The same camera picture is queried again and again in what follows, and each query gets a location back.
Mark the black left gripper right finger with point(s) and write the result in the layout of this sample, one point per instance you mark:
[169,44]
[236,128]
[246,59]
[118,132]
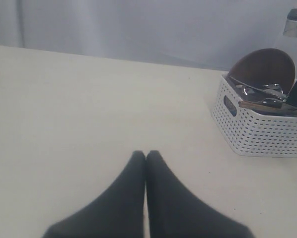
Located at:
[175,212]

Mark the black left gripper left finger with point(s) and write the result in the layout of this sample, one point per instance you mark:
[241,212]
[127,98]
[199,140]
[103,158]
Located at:
[117,213]

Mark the wooden chopstick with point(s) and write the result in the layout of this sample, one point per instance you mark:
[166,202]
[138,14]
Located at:
[260,105]

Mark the silver table knife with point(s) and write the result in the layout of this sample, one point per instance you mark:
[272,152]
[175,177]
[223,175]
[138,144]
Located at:
[259,88]

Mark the brown wooden plate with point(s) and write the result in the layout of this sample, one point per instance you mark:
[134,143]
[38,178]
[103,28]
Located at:
[264,67]

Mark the shiny steel cup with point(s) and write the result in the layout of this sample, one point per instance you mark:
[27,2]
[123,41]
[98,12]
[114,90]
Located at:
[275,87]

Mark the white perforated plastic basket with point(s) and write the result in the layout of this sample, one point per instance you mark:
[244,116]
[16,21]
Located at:
[249,133]

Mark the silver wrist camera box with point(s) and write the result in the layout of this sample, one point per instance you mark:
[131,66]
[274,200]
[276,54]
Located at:
[290,29]

